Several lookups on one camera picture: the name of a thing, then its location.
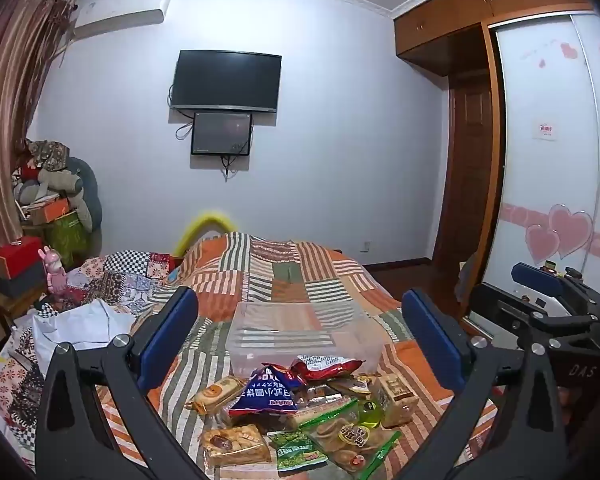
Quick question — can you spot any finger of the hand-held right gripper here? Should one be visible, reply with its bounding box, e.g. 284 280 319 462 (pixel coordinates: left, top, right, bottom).
511 261 588 318
467 284 600 356

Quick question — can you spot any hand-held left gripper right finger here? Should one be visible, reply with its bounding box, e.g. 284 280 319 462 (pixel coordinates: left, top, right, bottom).
395 287 576 480

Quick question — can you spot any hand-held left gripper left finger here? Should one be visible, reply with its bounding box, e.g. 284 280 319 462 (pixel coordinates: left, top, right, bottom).
35 286 211 480

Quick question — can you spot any red snack packet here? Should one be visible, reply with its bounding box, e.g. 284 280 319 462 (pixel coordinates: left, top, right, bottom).
290 355 366 386

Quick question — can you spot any blue triangular snack packet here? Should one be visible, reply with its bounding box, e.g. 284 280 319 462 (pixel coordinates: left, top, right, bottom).
228 364 311 418

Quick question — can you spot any clear plastic container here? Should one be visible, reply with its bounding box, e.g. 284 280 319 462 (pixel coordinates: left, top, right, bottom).
224 301 387 380

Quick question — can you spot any clear fried snack packet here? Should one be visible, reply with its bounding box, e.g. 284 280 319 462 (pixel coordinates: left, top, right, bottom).
200 424 272 468

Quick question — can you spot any green-edged clear cookie bag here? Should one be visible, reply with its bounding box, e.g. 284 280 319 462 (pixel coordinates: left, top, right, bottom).
300 402 403 477

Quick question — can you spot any green pea packet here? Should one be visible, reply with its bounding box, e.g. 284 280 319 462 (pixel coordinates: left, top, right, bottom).
276 447 328 476
267 430 321 453

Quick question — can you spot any brown snack box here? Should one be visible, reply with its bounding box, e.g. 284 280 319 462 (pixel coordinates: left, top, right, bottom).
372 372 421 428

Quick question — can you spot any checked floral quilt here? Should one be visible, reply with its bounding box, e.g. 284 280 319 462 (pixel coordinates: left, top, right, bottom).
0 249 183 461

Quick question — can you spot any yellow cake packet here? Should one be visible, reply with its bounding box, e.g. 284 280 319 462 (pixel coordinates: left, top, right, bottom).
186 376 253 416

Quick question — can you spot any white cloth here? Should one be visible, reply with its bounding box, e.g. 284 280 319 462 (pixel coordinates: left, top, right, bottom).
32 299 138 386

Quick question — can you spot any yellow-green jelly cup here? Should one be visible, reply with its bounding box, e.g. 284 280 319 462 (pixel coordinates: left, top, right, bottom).
360 399 384 429

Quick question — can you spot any yellow hoop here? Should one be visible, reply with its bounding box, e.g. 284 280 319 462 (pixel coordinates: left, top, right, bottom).
174 212 236 258

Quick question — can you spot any striped patchwork blanket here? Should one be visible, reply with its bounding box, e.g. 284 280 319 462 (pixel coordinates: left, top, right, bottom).
95 232 501 480

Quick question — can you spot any brown wooden door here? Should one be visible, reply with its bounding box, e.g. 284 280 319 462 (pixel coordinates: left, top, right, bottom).
432 72 496 263

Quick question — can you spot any pink rabbit toy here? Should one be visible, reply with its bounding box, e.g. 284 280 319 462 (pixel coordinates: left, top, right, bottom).
38 246 68 295

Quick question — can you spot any green bag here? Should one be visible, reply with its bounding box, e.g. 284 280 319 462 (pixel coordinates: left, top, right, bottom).
45 210 92 268

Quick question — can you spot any grey box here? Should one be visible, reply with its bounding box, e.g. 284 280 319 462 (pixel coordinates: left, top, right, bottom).
0 262 48 298

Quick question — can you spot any red box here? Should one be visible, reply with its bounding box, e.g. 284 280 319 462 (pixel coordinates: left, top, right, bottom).
0 236 43 281

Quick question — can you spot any orange box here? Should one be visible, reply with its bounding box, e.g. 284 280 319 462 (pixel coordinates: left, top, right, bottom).
27 196 73 226

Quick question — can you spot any grey plush toy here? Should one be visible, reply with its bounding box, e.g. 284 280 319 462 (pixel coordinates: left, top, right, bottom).
12 157 103 233

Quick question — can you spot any wooden wardrobe with white doors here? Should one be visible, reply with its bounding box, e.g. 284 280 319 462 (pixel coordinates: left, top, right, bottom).
392 0 600 311

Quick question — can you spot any small black monitor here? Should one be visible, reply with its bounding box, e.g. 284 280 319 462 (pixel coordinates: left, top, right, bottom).
190 111 253 157

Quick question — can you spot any brown striped curtain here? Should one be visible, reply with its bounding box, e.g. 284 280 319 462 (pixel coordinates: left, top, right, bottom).
0 0 78 331

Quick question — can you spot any white air conditioner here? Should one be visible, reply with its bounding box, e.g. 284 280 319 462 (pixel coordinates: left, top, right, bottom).
72 0 172 41

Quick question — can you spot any black wall television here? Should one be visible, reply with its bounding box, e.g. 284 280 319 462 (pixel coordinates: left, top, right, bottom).
171 50 283 113

